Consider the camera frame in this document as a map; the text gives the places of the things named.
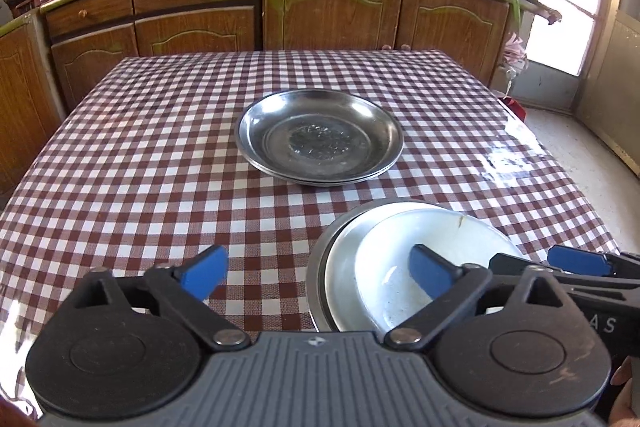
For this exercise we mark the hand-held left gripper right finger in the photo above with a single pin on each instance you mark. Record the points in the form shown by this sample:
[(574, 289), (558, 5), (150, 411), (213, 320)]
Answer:
[(430, 272)]

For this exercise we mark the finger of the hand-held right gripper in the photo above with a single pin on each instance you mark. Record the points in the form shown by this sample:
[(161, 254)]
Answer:
[(505, 264), (580, 259)]

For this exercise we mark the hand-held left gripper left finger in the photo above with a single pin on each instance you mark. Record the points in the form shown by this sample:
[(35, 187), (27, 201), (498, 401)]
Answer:
[(205, 274)]

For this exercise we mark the blue patterned white bowl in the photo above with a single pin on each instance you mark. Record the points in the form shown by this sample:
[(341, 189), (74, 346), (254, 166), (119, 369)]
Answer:
[(390, 257)]

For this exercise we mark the large steel bowl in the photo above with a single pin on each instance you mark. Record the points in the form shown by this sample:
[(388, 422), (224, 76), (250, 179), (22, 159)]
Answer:
[(315, 282)]

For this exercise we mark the person's right hand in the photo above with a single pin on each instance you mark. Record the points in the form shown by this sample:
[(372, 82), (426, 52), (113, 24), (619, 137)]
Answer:
[(622, 374)]

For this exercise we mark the brown checked tablecloth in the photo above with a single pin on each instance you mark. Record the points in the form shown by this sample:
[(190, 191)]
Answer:
[(150, 157)]

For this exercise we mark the red bag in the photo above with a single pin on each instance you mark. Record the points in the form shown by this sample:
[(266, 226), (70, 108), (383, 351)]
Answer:
[(514, 109)]

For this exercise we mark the brown door leaf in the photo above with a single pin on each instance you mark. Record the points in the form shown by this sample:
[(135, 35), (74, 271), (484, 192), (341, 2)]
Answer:
[(620, 82)]

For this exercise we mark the round metal utensil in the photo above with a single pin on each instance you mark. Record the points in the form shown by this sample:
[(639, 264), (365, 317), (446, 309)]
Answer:
[(510, 73)]

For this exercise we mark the pink fabric bundle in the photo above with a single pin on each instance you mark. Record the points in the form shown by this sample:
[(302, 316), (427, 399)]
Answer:
[(515, 52)]

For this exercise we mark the wooden cabinet door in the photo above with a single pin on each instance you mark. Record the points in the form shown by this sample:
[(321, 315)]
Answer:
[(195, 32), (330, 12), (90, 57), (450, 32), (22, 107)]

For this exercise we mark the wooden corner cabinet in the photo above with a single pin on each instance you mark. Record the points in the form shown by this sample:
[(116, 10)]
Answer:
[(25, 107)]

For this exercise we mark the glass door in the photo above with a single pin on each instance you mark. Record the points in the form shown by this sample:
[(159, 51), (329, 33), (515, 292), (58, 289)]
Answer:
[(565, 7)]

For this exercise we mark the wooden two-door cabinet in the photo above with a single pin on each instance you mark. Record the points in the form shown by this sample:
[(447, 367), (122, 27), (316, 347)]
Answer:
[(350, 7)]

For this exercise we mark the narrow wooden drawer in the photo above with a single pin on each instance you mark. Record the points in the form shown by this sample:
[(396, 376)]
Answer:
[(90, 12)]

